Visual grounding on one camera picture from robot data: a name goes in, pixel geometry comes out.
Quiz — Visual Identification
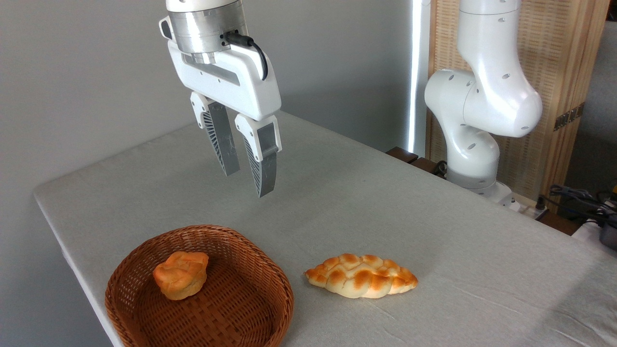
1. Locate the dark metal screen hinge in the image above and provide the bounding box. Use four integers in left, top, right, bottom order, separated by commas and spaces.
553, 102, 586, 132

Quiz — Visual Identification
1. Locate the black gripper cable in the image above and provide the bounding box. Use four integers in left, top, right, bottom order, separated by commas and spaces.
222, 31, 269, 81

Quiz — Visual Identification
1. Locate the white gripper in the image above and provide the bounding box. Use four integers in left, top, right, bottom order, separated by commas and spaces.
159, 17, 282, 199

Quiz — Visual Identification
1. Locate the black cable bundle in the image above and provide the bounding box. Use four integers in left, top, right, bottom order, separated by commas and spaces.
537, 184, 617, 228

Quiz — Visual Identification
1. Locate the braided oval bread loaf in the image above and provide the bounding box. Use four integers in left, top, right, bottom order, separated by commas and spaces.
304, 253, 419, 300

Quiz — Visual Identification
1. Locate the white power strip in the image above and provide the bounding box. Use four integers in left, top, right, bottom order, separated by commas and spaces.
511, 195, 550, 221

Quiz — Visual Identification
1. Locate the round golden bread roll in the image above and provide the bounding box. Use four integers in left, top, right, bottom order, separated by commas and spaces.
152, 251, 210, 301

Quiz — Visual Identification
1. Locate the brown wicker basket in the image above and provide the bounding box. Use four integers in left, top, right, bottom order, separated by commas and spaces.
105, 224, 295, 347

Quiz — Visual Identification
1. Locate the grey tablecloth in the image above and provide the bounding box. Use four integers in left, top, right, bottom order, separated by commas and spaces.
33, 110, 617, 347

